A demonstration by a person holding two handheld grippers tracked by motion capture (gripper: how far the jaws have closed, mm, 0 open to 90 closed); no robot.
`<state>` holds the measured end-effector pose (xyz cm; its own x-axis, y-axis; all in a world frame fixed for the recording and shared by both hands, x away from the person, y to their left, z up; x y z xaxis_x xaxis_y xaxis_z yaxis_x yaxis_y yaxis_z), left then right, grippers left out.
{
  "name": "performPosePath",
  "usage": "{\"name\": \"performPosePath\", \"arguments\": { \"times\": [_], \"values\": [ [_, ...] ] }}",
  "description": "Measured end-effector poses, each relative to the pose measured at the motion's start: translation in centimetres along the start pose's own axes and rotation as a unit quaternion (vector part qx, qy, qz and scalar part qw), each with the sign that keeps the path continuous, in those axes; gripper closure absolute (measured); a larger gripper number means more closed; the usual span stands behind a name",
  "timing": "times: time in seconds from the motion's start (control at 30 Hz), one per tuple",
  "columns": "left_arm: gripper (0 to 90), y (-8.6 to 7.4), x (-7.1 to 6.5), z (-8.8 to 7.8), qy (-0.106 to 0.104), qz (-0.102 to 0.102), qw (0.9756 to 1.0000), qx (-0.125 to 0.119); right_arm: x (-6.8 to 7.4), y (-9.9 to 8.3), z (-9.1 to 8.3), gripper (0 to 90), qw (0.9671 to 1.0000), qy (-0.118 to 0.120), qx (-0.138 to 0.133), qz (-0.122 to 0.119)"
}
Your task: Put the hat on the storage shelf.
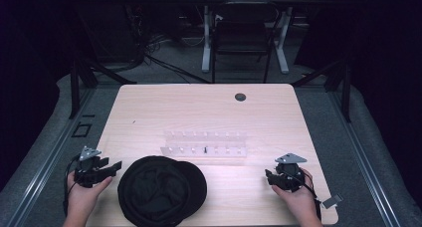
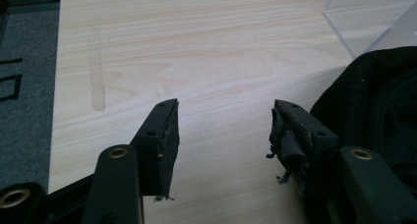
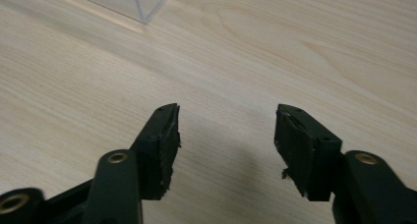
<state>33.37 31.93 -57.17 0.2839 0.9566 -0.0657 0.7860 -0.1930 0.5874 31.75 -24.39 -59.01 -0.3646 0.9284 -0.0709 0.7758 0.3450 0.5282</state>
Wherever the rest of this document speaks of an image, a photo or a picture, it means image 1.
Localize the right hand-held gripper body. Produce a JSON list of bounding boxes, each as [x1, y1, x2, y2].
[[274, 152, 309, 193]]

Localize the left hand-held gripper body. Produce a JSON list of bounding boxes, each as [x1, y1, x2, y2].
[[74, 145, 110, 189]]

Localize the person's right hand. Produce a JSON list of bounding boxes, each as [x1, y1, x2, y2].
[[271, 167, 320, 223]]

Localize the person's left hand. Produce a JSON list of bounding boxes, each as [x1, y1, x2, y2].
[[66, 171, 113, 219]]

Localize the black cap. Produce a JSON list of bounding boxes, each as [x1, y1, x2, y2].
[[116, 154, 208, 227]]

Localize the clear acrylic rack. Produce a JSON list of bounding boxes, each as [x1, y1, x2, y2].
[[159, 129, 249, 158]]

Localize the black chair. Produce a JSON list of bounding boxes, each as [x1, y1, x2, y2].
[[210, 0, 281, 85]]

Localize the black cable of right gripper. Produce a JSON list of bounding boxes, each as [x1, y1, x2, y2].
[[282, 168, 323, 221]]

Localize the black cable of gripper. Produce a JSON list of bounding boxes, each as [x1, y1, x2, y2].
[[282, 168, 323, 221], [62, 154, 82, 217]]

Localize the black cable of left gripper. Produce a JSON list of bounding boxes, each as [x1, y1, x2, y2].
[[62, 154, 82, 217]]

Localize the aluminium floor rail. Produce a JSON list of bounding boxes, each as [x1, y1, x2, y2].
[[326, 87, 404, 227], [5, 87, 98, 227]]

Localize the black metal frame stand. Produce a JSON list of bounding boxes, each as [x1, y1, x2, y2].
[[291, 54, 353, 123], [68, 52, 137, 119]]

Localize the bundle of floor cables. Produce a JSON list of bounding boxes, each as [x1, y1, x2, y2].
[[125, 7, 213, 86]]

